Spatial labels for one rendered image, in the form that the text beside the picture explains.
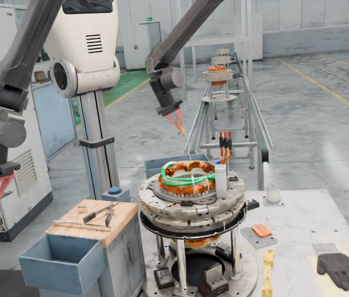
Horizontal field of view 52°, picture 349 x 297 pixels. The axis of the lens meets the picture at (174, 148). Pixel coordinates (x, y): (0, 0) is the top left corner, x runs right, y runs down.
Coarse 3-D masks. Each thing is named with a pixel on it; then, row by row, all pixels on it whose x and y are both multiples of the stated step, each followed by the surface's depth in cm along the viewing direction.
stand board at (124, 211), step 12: (84, 204) 109; (96, 204) 108; (108, 204) 107; (120, 204) 107; (132, 204) 106; (72, 216) 102; (84, 216) 102; (96, 216) 101; (120, 216) 100; (132, 216) 103; (60, 228) 96; (72, 228) 96; (120, 228) 96; (108, 240) 90
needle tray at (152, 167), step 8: (152, 160) 143; (160, 160) 143; (168, 160) 144; (176, 160) 144; (184, 160) 145; (192, 160) 145; (200, 160) 146; (208, 160) 136; (152, 168) 144; (160, 168) 133
